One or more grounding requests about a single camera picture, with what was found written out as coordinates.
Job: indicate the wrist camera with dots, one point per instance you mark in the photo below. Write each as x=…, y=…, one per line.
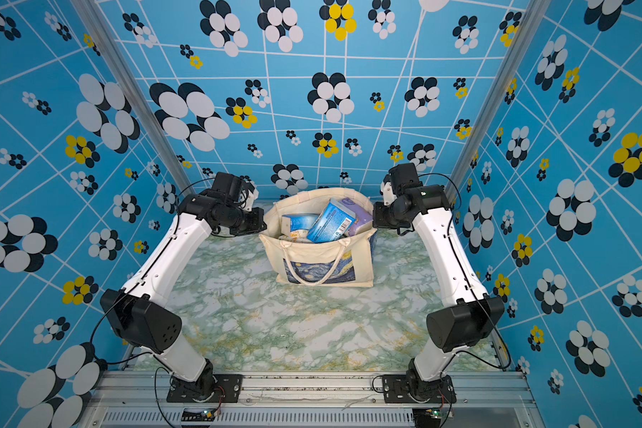
x=386, y=191
x=249, y=195

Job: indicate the blue tissue pack back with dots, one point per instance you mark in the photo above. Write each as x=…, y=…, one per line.
x=332, y=223

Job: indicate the blue tissue pack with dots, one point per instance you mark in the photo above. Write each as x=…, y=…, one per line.
x=297, y=225
x=332, y=223

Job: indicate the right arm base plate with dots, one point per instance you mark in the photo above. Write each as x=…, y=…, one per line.
x=410, y=389

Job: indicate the purple tissue pack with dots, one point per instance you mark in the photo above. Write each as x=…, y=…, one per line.
x=363, y=219

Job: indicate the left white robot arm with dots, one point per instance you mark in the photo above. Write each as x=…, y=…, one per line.
x=138, y=312

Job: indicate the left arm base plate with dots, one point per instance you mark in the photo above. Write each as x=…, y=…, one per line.
x=214, y=388

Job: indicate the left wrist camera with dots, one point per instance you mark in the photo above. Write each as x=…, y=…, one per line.
x=249, y=195

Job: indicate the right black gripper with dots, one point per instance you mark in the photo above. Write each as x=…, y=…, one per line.
x=380, y=221

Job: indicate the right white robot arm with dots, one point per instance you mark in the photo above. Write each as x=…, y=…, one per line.
x=469, y=314

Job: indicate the aluminium front rail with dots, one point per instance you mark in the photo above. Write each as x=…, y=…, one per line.
x=316, y=399

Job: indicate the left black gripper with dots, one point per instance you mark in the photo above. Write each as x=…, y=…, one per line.
x=259, y=224

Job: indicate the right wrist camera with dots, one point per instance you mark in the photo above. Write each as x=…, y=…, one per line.
x=386, y=191

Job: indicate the cream canvas tote bag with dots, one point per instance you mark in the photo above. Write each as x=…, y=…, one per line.
x=347, y=261

